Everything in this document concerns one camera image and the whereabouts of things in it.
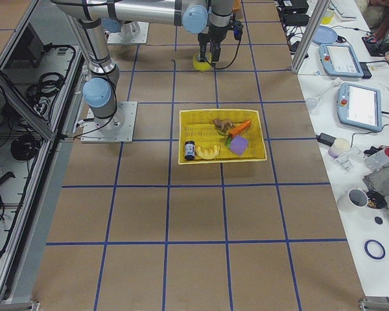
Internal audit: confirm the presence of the white lavender cup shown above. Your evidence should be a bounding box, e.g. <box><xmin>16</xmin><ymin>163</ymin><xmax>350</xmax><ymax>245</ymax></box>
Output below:
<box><xmin>328</xmin><ymin>138</ymin><xmax>350</xmax><ymax>158</ymax></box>

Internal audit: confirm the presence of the upper teach pendant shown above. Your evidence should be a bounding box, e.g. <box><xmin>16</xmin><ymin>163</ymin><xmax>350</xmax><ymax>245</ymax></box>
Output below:
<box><xmin>318</xmin><ymin>44</ymin><xmax>364</xmax><ymax>78</ymax></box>

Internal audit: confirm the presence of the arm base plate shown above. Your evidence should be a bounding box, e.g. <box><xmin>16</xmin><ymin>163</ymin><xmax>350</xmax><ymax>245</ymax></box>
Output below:
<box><xmin>108</xmin><ymin>21</ymin><xmax>149</xmax><ymax>45</ymax></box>
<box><xmin>80</xmin><ymin>101</ymin><xmax>137</xmax><ymax>143</ymax></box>

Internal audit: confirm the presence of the brown toy dinosaur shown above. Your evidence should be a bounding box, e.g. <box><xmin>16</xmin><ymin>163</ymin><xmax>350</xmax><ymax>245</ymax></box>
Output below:
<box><xmin>213</xmin><ymin>119</ymin><xmax>236</xmax><ymax>134</ymax></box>

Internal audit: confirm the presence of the white mug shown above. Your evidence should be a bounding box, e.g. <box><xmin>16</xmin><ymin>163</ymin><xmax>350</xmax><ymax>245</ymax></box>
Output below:
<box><xmin>337</xmin><ymin>188</ymin><xmax>369</xmax><ymax>213</ymax></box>

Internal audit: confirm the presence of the aluminium frame post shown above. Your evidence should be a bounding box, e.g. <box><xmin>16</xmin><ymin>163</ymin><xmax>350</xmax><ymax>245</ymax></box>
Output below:
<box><xmin>290</xmin><ymin>0</ymin><xmax>331</xmax><ymax>74</ymax></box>

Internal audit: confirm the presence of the purple foam block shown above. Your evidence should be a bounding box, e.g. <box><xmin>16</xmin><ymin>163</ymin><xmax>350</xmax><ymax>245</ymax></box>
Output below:
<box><xmin>230</xmin><ymin>135</ymin><xmax>248</xmax><ymax>156</ymax></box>

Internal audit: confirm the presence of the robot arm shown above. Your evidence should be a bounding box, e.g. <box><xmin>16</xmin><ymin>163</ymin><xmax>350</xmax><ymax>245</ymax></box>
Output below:
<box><xmin>53</xmin><ymin>1</ymin><xmax>242</xmax><ymax>67</ymax></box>
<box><xmin>76</xmin><ymin>19</ymin><xmax>124</xmax><ymax>131</ymax></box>

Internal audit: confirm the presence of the toy croissant bread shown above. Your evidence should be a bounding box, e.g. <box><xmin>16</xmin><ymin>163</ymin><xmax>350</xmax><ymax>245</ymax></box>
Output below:
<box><xmin>195</xmin><ymin>144</ymin><xmax>220</xmax><ymax>160</ymax></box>

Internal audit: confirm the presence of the orange toy carrot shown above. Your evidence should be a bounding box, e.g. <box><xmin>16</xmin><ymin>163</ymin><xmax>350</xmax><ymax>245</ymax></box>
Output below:
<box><xmin>226</xmin><ymin>120</ymin><xmax>252</xmax><ymax>148</ymax></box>

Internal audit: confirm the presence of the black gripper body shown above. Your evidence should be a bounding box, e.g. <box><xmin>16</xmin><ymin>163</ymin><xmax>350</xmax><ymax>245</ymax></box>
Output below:
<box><xmin>197</xmin><ymin>25</ymin><xmax>230</xmax><ymax>44</ymax></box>

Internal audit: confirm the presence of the yellow plastic basket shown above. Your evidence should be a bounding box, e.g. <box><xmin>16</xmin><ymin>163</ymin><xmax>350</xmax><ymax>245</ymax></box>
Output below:
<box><xmin>178</xmin><ymin>108</ymin><xmax>267</xmax><ymax>165</ymax></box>

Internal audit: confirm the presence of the blue plate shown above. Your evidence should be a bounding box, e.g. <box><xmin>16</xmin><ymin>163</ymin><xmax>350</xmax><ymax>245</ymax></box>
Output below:
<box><xmin>312</xmin><ymin>25</ymin><xmax>338</xmax><ymax>45</ymax></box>

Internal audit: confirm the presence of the teach pendant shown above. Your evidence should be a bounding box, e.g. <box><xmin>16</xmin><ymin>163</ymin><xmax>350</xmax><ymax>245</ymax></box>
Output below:
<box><xmin>336</xmin><ymin>83</ymin><xmax>382</xmax><ymax>132</ymax></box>
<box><xmin>318</xmin><ymin>44</ymin><xmax>364</xmax><ymax>78</ymax></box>

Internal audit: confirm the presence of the blue tape ring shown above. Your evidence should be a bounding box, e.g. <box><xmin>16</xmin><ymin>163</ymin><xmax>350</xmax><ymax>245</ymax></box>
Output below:
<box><xmin>363</xmin><ymin>239</ymin><xmax>386</xmax><ymax>260</ymax></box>

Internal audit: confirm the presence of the black power adapter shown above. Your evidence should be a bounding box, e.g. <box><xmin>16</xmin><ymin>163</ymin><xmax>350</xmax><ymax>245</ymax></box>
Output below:
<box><xmin>316</xmin><ymin>133</ymin><xmax>336</xmax><ymax>147</ymax></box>

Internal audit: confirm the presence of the yellow tape roll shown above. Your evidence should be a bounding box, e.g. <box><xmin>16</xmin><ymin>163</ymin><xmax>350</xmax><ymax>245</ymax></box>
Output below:
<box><xmin>192</xmin><ymin>52</ymin><xmax>211</xmax><ymax>72</ymax></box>

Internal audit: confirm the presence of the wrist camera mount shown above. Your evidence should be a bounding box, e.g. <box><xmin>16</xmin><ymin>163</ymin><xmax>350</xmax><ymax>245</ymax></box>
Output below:
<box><xmin>231</xmin><ymin>19</ymin><xmax>244</xmax><ymax>41</ymax></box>

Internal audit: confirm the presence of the lower teach pendant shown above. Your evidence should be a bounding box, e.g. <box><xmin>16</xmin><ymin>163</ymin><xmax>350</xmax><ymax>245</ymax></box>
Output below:
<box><xmin>336</xmin><ymin>83</ymin><xmax>382</xmax><ymax>132</ymax></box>

